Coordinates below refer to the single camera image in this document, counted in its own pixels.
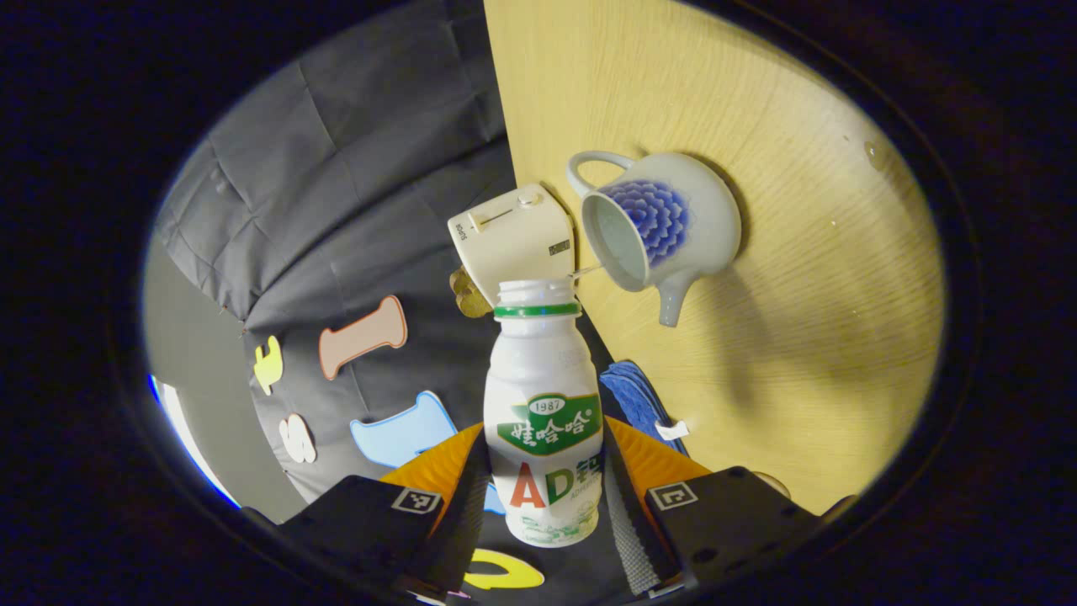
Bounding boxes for white blue floral teacup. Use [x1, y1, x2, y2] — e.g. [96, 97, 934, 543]
[565, 150, 743, 329]

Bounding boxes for black backdrop cloth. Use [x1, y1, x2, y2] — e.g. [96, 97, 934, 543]
[154, 0, 657, 603]

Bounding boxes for white toaster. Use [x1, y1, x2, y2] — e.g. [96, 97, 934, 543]
[447, 183, 577, 309]

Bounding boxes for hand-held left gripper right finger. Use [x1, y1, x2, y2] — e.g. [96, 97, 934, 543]
[602, 415, 821, 600]

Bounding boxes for white plastic water bottle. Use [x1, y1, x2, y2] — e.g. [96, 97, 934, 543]
[483, 279, 607, 550]

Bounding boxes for blue folded towel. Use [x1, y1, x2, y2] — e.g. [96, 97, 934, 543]
[599, 360, 691, 460]

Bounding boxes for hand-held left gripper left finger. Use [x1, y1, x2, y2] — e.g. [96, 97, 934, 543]
[278, 423, 493, 603]

